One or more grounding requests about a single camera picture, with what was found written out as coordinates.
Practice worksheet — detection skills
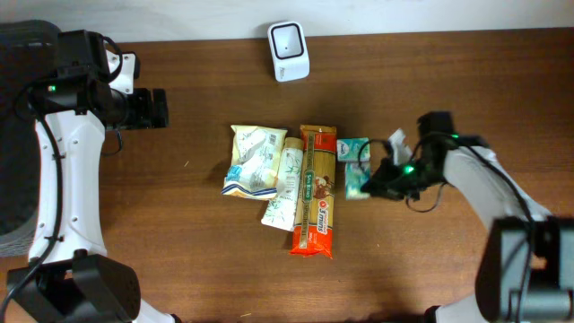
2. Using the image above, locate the grey plastic mesh basket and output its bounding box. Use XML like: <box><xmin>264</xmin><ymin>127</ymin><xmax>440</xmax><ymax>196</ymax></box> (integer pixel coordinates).
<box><xmin>1</xmin><ymin>20</ymin><xmax>60</xmax><ymax>258</ymax></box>

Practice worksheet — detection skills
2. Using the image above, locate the white tube with bamboo print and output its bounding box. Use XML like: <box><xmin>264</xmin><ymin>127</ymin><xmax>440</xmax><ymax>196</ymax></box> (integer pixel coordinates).
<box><xmin>261</xmin><ymin>137</ymin><xmax>304</xmax><ymax>231</ymax></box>

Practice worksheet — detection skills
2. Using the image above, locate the Kleenex tissue pack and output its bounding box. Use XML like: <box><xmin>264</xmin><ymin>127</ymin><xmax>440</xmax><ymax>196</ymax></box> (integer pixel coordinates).
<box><xmin>336</xmin><ymin>137</ymin><xmax>370</xmax><ymax>162</ymax></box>
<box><xmin>344</xmin><ymin>162</ymin><xmax>370</xmax><ymax>200</ymax></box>

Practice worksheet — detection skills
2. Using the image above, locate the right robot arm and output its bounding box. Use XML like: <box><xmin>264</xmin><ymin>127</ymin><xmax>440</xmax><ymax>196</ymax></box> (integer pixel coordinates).
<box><xmin>361</xmin><ymin>111</ymin><xmax>573</xmax><ymax>323</ymax></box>

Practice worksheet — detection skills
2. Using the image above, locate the white barcode scanner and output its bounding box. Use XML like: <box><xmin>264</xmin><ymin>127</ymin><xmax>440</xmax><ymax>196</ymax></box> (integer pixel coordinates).
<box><xmin>267</xmin><ymin>22</ymin><xmax>310</xmax><ymax>83</ymax></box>

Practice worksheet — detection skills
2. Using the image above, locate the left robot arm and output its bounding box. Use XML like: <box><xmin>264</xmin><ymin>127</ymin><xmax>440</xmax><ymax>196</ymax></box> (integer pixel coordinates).
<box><xmin>5</xmin><ymin>31</ymin><xmax>177</xmax><ymax>322</ymax></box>

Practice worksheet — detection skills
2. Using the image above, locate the cream snack bag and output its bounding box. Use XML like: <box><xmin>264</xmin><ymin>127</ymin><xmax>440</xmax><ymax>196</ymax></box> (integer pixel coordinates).
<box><xmin>221</xmin><ymin>125</ymin><xmax>287</xmax><ymax>200</ymax></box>

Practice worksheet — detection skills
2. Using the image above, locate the orange spaghetti packet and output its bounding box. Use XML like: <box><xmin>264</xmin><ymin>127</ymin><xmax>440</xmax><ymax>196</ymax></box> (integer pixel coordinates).
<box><xmin>290</xmin><ymin>125</ymin><xmax>337</xmax><ymax>258</ymax></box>

